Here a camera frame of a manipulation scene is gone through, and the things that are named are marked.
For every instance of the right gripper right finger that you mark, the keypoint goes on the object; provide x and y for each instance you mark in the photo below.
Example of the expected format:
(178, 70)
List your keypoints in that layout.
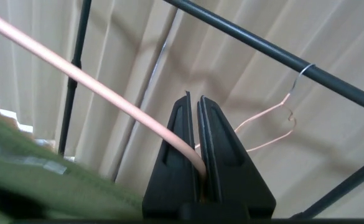
(244, 186)

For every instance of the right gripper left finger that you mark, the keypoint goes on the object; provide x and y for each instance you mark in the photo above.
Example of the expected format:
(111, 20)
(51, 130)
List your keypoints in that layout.
(169, 193)

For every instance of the pink clothes hanger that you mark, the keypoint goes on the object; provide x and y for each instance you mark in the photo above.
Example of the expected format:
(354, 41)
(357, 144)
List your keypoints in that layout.
(262, 113)
(76, 74)

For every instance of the green printed shirt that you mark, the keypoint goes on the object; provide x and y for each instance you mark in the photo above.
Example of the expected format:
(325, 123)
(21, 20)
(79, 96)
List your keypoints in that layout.
(60, 189)

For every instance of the black clothes rack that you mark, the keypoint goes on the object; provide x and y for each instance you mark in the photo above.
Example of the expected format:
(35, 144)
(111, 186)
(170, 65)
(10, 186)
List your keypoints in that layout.
(262, 45)

